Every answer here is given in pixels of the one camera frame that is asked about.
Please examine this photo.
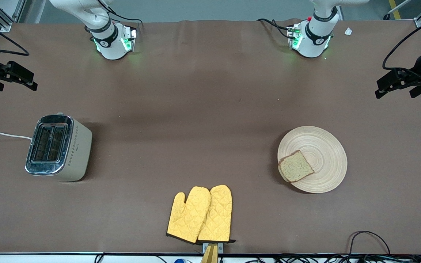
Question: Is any cream and chrome toaster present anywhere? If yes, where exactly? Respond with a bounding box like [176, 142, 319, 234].
[25, 113, 93, 182]

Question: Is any brown bread slice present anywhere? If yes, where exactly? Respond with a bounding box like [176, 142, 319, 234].
[278, 150, 315, 183]

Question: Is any black base cable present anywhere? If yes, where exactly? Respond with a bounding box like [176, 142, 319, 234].
[257, 18, 292, 39]
[97, 0, 144, 27]

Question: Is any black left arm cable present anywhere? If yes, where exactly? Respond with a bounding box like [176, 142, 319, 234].
[383, 14, 421, 70]

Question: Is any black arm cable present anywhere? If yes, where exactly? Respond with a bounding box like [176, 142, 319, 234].
[383, 14, 421, 70]
[0, 16, 30, 57]

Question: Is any right base connector bracket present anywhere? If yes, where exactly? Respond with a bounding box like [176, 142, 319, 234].
[122, 26, 137, 53]

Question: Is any yellow quilted oven mitt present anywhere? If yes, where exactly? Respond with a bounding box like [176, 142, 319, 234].
[197, 184, 236, 244]
[166, 186, 212, 244]

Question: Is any black right base cable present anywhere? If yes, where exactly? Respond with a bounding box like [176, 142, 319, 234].
[97, 0, 144, 27]

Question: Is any black left base cable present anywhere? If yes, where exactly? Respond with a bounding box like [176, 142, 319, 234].
[257, 18, 292, 39]

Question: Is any black looped cable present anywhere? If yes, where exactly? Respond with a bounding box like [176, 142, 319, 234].
[348, 230, 391, 256]

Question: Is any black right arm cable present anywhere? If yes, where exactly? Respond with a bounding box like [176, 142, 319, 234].
[0, 16, 30, 57]

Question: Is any white toaster power cable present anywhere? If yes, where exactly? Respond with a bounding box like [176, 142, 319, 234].
[0, 131, 33, 140]

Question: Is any left base connector bracket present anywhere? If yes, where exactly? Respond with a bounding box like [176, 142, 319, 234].
[287, 23, 303, 50]

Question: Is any wooden stick with metal bracket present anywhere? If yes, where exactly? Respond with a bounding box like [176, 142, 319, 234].
[200, 242, 224, 263]

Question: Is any base connector bracket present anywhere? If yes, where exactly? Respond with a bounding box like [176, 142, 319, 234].
[287, 23, 303, 50]
[122, 26, 137, 53]

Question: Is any round wooden plate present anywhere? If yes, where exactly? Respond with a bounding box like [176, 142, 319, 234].
[277, 126, 348, 194]

